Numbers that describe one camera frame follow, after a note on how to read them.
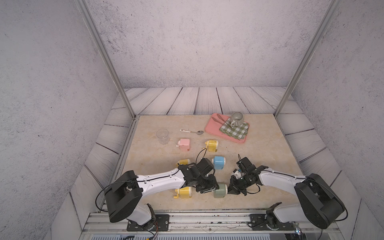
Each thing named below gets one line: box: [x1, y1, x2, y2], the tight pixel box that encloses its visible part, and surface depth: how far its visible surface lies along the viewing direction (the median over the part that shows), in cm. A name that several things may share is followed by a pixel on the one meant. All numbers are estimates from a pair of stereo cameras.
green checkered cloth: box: [219, 118, 249, 140], surface depth 113 cm
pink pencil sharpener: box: [176, 138, 190, 152], surface depth 98 cm
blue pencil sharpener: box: [212, 156, 226, 170], surface depth 89 cm
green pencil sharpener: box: [214, 183, 228, 198], surface depth 79 cm
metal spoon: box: [179, 129, 204, 135], surface depth 113 cm
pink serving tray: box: [205, 113, 250, 144], surface depth 113 cm
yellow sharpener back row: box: [205, 140, 219, 152], surface depth 97 cm
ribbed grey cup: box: [230, 111, 244, 128], surface depth 110 cm
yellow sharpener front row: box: [173, 186, 192, 199], surface depth 78 cm
